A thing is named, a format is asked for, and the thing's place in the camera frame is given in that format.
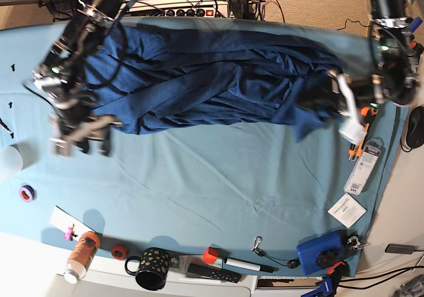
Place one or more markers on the red tape roll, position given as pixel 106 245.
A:
pixel 119 252

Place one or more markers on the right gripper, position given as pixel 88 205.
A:
pixel 96 128

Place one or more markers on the blue spring clamp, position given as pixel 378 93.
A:
pixel 415 24

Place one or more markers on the pink small toy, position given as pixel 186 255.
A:
pixel 70 234

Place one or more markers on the white paper sheet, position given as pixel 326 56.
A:
pixel 62 220

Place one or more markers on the light blue table cloth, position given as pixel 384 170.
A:
pixel 181 189

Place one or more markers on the orange red cube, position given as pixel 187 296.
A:
pixel 210 256

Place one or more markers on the orange black clamp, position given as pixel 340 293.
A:
pixel 417 49

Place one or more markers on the blue box with knob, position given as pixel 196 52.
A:
pixel 322 252

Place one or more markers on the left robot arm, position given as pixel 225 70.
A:
pixel 393 75

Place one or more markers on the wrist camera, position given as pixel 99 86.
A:
pixel 352 131
pixel 61 147

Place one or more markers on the translucent plastic cup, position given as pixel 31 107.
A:
pixel 11 162

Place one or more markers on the blue orange bottom clamp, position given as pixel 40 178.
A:
pixel 328 286

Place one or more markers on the black adapter block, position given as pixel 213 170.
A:
pixel 400 249

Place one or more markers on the white paper card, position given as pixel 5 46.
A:
pixel 347 210

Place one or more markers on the black computer mouse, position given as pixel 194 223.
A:
pixel 415 131

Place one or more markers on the white power strip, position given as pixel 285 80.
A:
pixel 181 8

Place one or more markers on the white marker pen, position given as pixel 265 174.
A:
pixel 248 266

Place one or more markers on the dark blue t-shirt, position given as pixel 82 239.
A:
pixel 155 79

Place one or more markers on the orange supplement bottle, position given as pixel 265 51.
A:
pixel 81 257

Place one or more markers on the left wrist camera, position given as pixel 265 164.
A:
pixel 352 131

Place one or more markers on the black remote control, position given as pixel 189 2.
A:
pixel 214 273

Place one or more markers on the black mug gold dots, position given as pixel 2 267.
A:
pixel 152 269

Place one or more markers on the purple tape roll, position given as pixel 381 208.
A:
pixel 27 193

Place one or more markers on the metal carabiner keyring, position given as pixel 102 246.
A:
pixel 356 243

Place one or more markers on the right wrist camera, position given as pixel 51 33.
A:
pixel 61 147

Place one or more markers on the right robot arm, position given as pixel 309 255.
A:
pixel 58 78

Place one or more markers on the clear blister pack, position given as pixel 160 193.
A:
pixel 363 168

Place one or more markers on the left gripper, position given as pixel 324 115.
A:
pixel 319 95

